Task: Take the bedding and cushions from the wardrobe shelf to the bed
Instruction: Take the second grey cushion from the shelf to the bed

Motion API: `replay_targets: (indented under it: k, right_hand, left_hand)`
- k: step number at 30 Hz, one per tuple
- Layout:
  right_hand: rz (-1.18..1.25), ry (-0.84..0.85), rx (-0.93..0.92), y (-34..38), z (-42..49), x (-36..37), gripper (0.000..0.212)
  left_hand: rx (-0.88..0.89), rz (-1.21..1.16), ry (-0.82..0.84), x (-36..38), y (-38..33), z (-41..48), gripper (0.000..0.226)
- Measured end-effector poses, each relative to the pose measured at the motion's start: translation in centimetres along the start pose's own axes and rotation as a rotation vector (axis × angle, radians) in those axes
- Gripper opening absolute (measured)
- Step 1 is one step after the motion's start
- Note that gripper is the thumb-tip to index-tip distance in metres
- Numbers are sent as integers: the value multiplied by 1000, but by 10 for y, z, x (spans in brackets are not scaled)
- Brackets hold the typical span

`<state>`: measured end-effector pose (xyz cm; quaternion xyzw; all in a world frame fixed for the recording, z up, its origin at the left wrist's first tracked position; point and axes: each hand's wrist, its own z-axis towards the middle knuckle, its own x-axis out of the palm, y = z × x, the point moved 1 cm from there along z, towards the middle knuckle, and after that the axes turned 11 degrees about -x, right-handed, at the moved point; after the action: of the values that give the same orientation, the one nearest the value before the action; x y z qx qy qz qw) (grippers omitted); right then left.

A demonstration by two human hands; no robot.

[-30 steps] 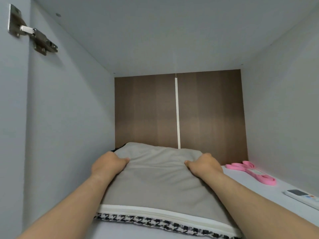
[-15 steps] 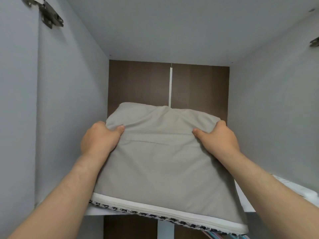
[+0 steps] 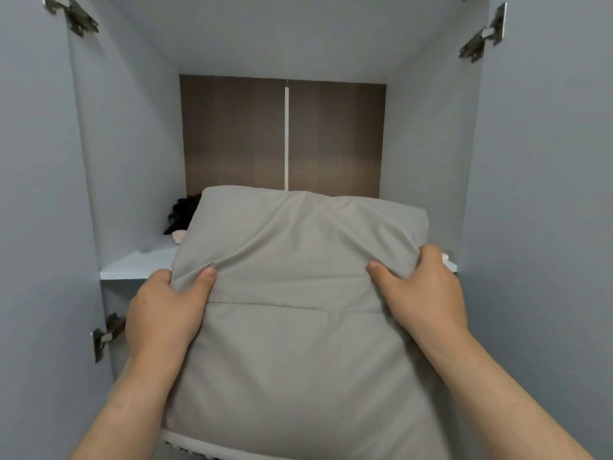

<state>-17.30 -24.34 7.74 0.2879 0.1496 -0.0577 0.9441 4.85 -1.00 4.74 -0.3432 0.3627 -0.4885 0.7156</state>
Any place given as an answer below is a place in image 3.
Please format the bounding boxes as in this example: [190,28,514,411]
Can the person's left hand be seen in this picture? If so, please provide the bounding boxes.
[125,265,219,374]

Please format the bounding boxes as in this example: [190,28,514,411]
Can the person's right hand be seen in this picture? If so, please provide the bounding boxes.
[366,243,473,353]

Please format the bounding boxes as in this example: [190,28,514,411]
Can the grey houndstooth cushion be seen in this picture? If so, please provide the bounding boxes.
[160,185,453,460]

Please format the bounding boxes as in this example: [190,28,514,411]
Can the white wardrobe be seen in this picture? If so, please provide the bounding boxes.
[66,0,494,460]

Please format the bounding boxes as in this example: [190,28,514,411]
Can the person's left forearm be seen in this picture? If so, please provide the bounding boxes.
[69,354,185,460]

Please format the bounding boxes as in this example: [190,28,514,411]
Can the person's right forearm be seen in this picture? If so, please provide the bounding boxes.
[426,330,597,460]

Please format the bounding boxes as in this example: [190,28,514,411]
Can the metal door hinge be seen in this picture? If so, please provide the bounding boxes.
[42,0,100,38]
[91,312,127,364]
[458,2,508,64]

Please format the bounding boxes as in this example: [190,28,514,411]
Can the black cloth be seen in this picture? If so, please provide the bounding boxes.
[162,194,203,236]

